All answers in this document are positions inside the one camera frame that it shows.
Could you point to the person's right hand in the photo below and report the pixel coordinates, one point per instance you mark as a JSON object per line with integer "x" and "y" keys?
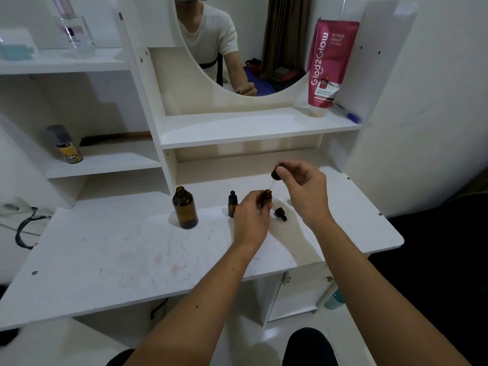
{"x": 308, "y": 194}

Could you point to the person's left hand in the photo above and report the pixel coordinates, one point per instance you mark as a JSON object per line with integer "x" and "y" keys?
{"x": 249, "y": 224}

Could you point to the person's right thumb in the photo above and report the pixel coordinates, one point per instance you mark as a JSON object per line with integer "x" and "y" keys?
{"x": 286, "y": 176}

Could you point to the person's left thumb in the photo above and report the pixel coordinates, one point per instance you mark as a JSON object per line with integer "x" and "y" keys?
{"x": 266, "y": 211}

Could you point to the black bulb glass dropper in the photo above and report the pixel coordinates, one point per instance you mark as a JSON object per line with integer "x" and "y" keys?
{"x": 275, "y": 175}

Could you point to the small amber glass bottle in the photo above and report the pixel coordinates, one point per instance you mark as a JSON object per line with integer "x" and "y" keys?
{"x": 267, "y": 195}

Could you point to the person's left forearm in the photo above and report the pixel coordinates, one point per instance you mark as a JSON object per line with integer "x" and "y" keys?
{"x": 198, "y": 308}

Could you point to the person's right forearm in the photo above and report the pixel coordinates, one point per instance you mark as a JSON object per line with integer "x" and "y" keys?
{"x": 377, "y": 301}

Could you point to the black dropper cap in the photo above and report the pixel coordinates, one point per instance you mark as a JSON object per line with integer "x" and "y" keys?
{"x": 281, "y": 214}

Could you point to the small dark dropper bottle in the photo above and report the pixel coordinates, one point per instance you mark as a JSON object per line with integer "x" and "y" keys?
{"x": 232, "y": 205}

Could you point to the white vanity desk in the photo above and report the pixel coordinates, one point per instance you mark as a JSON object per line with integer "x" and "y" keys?
{"x": 247, "y": 125}

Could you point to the large amber glass bottle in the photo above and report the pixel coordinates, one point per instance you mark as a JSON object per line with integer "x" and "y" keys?
{"x": 185, "y": 211}

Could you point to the white cabinet door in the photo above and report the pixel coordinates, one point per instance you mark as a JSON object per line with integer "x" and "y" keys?
{"x": 301, "y": 291}

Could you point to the blue pen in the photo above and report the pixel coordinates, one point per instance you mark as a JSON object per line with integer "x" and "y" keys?
{"x": 349, "y": 115}

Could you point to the teal bottle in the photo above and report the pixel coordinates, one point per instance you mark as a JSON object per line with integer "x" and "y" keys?
{"x": 335, "y": 300}

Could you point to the pink cosmetic tube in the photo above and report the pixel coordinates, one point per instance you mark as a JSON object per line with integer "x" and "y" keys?
{"x": 331, "y": 60}

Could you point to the curved mirror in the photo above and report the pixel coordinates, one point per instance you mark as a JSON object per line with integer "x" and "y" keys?
{"x": 289, "y": 34}

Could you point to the person's right leg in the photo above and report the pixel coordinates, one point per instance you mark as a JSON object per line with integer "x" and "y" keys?
{"x": 309, "y": 348}

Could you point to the person's leg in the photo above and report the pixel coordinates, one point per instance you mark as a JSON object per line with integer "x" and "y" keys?
{"x": 309, "y": 348}
{"x": 121, "y": 359}

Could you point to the brown comb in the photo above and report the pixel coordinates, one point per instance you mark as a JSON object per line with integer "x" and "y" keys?
{"x": 114, "y": 139}

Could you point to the person's left leg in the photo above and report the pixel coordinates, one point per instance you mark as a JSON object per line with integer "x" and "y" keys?
{"x": 121, "y": 359}

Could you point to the yellow label spray can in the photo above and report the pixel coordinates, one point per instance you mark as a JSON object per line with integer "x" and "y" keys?
{"x": 66, "y": 146}

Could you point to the clear glass perfume bottle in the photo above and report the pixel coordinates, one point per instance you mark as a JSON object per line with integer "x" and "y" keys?
{"x": 74, "y": 32}

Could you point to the teal box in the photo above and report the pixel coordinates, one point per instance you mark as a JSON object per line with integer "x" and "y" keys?
{"x": 15, "y": 49}

